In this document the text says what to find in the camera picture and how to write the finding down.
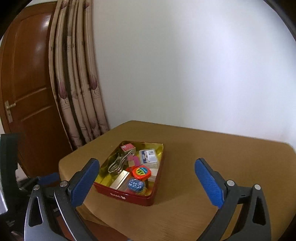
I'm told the orange tape measure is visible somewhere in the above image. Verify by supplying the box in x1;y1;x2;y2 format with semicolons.
132;165;152;181

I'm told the white small box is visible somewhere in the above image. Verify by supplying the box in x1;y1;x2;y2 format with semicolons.
148;168;158;182

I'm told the small red brown box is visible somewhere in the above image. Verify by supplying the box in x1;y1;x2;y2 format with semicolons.
120;143;135;153

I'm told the metal clamp tool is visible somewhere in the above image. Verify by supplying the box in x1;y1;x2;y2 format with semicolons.
107;150;135;175

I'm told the brass door handle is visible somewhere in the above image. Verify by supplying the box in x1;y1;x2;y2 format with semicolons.
4;100;16;123

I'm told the gold rectangular box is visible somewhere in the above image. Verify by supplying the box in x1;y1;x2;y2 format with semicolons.
110;170;130;190

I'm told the brown wooden door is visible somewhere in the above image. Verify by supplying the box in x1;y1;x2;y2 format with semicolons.
1;2;72;177

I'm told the clear plastic case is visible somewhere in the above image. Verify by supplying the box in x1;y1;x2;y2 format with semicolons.
139;149;159;169

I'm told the red gold tin box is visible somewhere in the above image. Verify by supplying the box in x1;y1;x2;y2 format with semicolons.
94;141;164;206

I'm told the blue patterned keychain pouch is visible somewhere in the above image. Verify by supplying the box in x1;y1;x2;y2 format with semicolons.
127;178;145;193

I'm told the beige patterned curtain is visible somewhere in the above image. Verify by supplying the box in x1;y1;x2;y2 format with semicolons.
49;1;109;149

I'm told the magenta small box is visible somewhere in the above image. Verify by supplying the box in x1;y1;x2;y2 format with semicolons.
127;155;141;167

